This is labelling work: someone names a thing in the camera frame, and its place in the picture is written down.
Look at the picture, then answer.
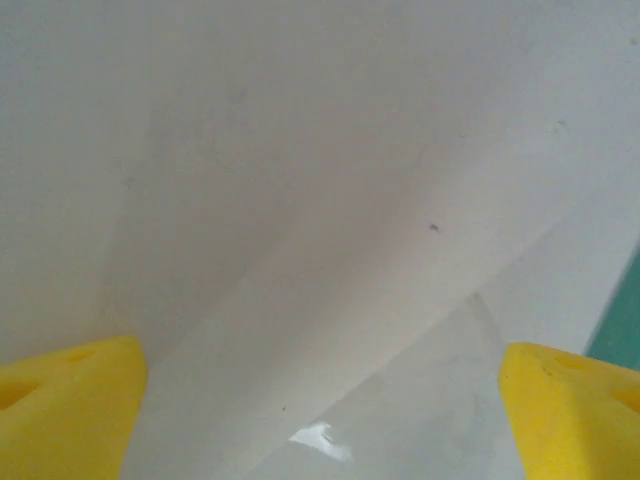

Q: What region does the clear plastic bag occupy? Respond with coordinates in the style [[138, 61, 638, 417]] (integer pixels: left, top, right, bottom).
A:
[[119, 199, 640, 480]]

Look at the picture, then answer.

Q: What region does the white file sheet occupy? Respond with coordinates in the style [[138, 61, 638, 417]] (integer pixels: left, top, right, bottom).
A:
[[0, 0, 640, 480]]

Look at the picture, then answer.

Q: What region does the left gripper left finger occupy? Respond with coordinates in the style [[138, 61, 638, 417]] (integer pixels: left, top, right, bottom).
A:
[[0, 335, 150, 480]]

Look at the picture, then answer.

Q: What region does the green paper folder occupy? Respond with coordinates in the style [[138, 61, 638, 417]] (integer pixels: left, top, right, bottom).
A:
[[583, 248, 640, 375]]

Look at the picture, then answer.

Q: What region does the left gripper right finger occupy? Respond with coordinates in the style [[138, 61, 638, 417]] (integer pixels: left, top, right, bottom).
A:
[[499, 341, 640, 480]]

